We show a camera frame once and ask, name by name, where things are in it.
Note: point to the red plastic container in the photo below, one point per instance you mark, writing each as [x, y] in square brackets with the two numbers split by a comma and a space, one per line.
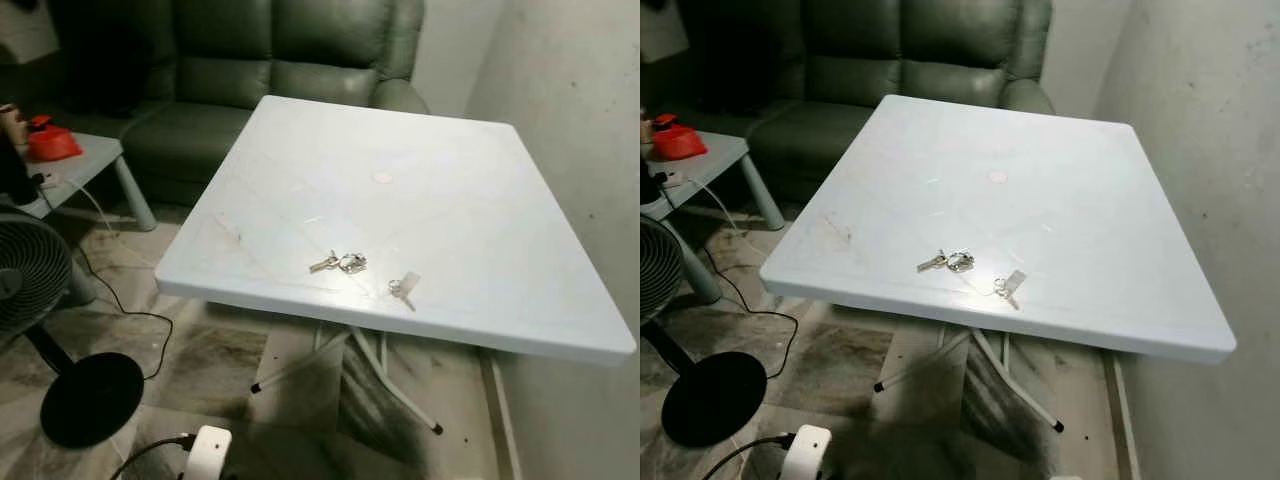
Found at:
[52, 142]
[678, 141]

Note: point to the white power strip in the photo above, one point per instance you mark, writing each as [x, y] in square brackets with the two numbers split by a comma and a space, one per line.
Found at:
[672, 179]
[50, 180]

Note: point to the key with clear tag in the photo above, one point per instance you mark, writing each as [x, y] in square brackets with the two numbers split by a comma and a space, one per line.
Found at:
[1010, 285]
[405, 287]

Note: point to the dark green leather sofa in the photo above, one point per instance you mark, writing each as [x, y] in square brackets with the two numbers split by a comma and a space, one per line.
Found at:
[890, 80]
[260, 80]

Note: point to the grey low side table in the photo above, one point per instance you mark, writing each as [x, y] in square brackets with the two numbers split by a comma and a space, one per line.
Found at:
[85, 165]
[710, 165]

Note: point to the white folding table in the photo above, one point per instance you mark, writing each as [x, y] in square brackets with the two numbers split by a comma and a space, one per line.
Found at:
[1010, 200]
[400, 200]

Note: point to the black standing fan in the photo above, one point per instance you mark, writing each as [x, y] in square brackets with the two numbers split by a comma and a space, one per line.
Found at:
[690, 370]
[60, 340]

